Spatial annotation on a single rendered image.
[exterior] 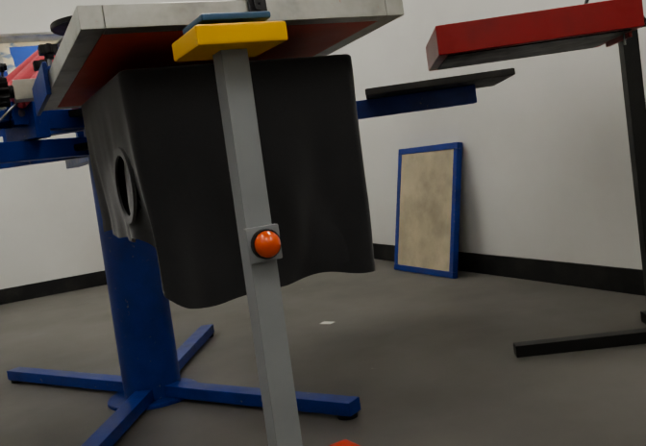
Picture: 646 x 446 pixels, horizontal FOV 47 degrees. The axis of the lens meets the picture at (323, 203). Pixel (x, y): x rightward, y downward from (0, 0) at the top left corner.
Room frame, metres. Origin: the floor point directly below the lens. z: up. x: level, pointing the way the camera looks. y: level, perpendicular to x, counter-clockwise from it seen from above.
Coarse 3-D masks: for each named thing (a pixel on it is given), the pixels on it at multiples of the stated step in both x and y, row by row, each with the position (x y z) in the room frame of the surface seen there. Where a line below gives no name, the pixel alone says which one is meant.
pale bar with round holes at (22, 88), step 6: (12, 84) 1.86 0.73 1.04; (18, 84) 1.87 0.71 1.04; (24, 84) 1.87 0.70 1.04; (30, 84) 1.88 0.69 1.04; (18, 90) 1.87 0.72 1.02; (24, 90) 1.87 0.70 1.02; (30, 90) 1.88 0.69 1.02; (18, 96) 1.86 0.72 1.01; (24, 96) 1.87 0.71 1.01; (30, 96) 1.88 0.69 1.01; (18, 102) 1.90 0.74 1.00
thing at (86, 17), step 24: (240, 0) 1.26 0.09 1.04; (288, 0) 1.29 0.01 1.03; (312, 0) 1.31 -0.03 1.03; (336, 0) 1.33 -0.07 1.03; (360, 0) 1.35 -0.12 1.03; (384, 0) 1.37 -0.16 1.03; (72, 24) 1.20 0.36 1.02; (96, 24) 1.15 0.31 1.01; (120, 24) 1.17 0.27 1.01; (144, 24) 1.18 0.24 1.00; (168, 24) 1.20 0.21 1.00; (288, 24) 1.32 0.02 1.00; (384, 24) 1.45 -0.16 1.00; (72, 48) 1.25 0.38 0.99; (336, 48) 1.62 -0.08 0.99; (48, 72) 1.58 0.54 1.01; (72, 72) 1.45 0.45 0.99
